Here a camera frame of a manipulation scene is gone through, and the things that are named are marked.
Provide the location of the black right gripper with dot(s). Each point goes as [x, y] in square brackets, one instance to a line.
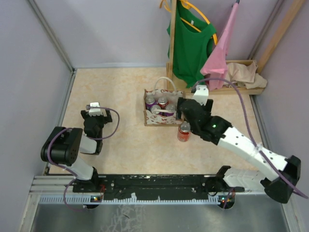
[207, 107]

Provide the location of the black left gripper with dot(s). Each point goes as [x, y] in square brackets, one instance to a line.
[105, 119]

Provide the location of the red soda can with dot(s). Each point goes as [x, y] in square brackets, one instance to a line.
[184, 131]

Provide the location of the silver purple can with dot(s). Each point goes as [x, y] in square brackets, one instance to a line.
[170, 109]

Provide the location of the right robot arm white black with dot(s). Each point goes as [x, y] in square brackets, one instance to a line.
[277, 175]

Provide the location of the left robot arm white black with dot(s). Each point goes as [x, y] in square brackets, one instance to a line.
[63, 146]

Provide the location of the patterned canvas tote bag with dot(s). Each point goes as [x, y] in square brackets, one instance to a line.
[173, 96]

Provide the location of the red can back middle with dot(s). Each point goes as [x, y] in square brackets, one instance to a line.
[162, 102]

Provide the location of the purple can front left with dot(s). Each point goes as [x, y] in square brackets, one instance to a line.
[156, 110]

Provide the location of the purple can back left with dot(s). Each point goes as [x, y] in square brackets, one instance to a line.
[149, 101]

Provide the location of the pink shirt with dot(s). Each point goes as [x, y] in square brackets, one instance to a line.
[215, 66]

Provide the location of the beige crumpled cloth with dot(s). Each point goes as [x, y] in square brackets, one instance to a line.
[245, 75]

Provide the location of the green tank top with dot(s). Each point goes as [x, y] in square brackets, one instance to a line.
[193, 44]

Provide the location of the leaning wooden beam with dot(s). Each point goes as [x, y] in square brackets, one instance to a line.
[277, 30]

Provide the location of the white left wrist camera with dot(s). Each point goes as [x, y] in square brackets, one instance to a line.
[94, 109]

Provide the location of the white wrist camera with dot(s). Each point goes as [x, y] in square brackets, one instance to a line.
[201, 94]
[94, 109]

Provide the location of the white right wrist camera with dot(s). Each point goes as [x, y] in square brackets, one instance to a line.
[201, 94]

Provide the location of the wooden clothes rack frame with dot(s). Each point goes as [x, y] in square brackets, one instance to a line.
[180, 84]

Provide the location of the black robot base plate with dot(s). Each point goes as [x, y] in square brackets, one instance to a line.
[183, 193]

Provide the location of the white slotted cable duct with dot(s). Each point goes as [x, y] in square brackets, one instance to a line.
[133, 200]

